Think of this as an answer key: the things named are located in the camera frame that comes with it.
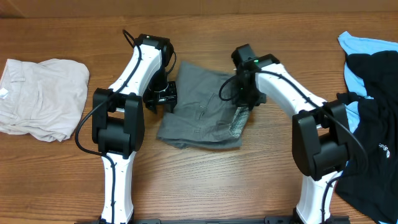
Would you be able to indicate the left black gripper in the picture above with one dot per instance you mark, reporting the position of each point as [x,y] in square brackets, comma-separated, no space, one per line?
[171,96]

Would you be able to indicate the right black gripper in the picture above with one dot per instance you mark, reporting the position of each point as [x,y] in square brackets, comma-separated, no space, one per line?
[239,101]

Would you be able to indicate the light blue shirt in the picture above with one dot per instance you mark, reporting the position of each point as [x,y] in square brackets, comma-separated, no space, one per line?
[359,45]

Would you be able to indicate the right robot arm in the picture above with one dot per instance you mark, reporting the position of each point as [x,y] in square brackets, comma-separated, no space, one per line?
[322,143]

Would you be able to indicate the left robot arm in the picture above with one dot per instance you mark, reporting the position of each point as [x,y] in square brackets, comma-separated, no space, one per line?
[118,119]

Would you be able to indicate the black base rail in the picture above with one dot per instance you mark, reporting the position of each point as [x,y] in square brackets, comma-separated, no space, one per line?
[214,221]

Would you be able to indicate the grey shorts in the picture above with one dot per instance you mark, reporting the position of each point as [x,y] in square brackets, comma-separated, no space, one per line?
[201,118]

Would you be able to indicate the black garment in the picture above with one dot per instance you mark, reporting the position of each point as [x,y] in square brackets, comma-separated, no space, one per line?
[375,192]

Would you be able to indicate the beige folded shorts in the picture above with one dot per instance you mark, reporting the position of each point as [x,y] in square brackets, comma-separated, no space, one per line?
[43,99]

